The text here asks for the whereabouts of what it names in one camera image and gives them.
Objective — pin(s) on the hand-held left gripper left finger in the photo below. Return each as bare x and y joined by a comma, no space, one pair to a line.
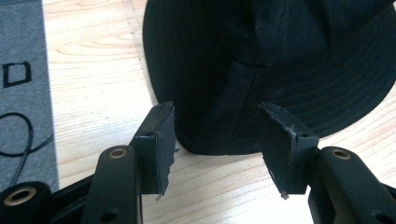
155,146

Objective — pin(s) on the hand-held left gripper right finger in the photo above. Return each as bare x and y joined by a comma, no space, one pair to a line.
285,149

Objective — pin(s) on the black bucket hat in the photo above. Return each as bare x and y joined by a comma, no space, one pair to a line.
274,62

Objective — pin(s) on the grey printed cloth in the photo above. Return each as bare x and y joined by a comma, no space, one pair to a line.
21,102

